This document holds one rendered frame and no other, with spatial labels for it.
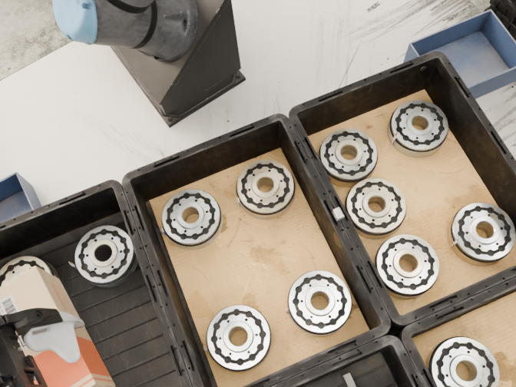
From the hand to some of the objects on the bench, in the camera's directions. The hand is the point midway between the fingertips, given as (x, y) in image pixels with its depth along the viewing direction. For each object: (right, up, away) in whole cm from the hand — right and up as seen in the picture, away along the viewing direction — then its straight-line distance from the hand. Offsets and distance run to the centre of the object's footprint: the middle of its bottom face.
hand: (25, 353), depth 64 cm
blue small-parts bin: (+71, +46, +57) cm, 102 cm away
